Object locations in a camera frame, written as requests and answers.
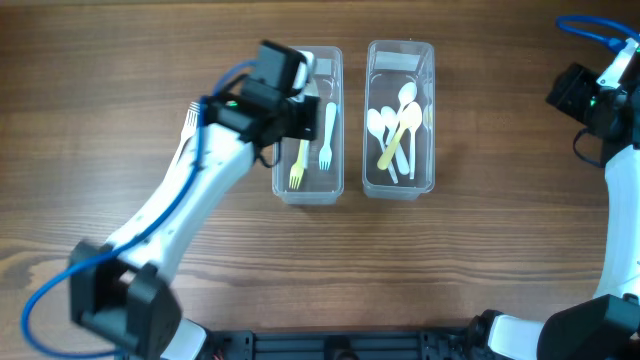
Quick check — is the white spoon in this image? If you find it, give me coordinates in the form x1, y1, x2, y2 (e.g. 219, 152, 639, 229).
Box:
395, 82, 417, 121
367, 109, 398, 186
381, 106, 409, 175
404, 102, 423, 180

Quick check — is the cream yellow fork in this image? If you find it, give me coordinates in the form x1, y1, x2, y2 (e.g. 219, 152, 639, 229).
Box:
289, 140, 309, 190

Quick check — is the white fork long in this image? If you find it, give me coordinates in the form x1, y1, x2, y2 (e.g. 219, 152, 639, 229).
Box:
167, 102, 200, 172

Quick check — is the left clear plastic container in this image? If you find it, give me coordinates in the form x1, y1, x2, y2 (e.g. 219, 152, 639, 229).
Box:
272, 46, 344, 205

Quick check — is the pale blue fork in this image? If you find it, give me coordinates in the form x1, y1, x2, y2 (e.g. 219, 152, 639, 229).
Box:
319, 102, 337, 171

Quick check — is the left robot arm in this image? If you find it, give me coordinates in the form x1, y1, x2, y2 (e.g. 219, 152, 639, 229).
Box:
68, 41, 320, 359

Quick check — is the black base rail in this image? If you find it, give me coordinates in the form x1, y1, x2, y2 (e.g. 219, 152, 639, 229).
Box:
198, 328, 483, 360

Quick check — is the clear plastic container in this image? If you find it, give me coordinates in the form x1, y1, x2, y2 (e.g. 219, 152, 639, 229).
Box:
272, 46, 344, 205
362, 40, 435, 200

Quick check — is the right clear plastic container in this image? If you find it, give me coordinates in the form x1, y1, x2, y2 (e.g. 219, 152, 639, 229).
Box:
362, 40, 435, 200

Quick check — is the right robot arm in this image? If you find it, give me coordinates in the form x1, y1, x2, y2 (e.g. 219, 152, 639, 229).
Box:
468, 64, 639, 360

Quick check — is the left blue cable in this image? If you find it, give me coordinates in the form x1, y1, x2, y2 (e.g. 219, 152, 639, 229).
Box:
20, 59, 259, 360

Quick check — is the yellow spoon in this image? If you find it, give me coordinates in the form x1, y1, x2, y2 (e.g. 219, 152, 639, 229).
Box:
377, 102, 421, 170

